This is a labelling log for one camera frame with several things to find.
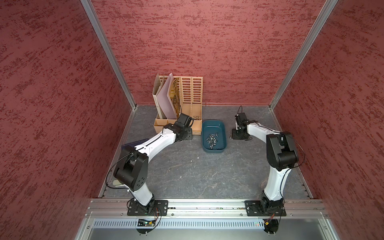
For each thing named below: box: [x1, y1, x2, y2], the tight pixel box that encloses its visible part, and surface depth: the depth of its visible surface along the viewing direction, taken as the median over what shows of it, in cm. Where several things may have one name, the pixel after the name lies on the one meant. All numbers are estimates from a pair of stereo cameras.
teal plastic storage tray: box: [201, 119, 227, 154], surface depth 102 cm
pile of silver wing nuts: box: [206, 132, 219, 150], surface depth 102 cm
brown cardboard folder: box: [152, 73, 167, 119], surface depth 92 cm
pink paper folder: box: [156, 72, 178, 120], surface depth 94 cm
